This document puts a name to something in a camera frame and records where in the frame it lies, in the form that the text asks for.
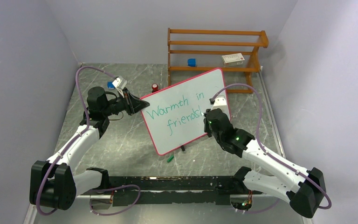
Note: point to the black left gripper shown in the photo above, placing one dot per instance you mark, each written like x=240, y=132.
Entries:
x=132, y=104

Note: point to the pink-framed whiteboard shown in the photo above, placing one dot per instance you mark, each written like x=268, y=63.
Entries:
x=175, y=114

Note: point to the green marker cap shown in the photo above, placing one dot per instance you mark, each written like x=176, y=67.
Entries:
x=170, y=159

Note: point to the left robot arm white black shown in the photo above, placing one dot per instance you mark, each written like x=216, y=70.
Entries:
x=52, y=183

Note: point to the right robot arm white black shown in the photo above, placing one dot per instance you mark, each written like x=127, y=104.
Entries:
x=301, y=188

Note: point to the blue eraser block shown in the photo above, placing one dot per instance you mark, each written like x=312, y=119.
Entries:
x=110, y=85

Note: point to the blue object on rack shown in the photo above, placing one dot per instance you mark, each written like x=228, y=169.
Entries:
x=191, y=62

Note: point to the orange wooden rack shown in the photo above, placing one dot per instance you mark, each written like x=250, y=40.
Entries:
x=207, y=47

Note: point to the white red box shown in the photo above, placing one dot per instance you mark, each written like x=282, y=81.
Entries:
x=233, y=59

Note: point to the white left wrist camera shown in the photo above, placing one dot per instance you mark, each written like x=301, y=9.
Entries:
x=119, y=83

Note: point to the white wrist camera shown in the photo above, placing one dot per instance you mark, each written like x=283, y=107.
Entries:
x=119, y=83
x=220, y=102

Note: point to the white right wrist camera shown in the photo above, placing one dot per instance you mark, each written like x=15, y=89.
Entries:
x=220, y=102

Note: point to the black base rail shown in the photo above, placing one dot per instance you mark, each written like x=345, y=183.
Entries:
x=218, y=190

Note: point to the aluminium frame rail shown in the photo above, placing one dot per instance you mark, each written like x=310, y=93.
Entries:
x=47, y=199

